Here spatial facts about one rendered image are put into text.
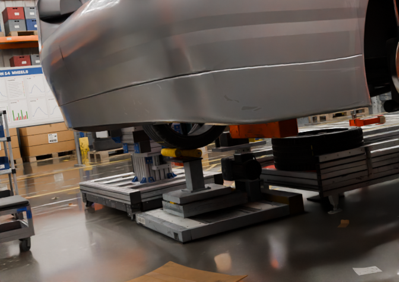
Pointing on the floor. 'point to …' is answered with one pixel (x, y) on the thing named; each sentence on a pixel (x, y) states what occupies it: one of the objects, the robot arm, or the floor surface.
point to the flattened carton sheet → (184, 275)
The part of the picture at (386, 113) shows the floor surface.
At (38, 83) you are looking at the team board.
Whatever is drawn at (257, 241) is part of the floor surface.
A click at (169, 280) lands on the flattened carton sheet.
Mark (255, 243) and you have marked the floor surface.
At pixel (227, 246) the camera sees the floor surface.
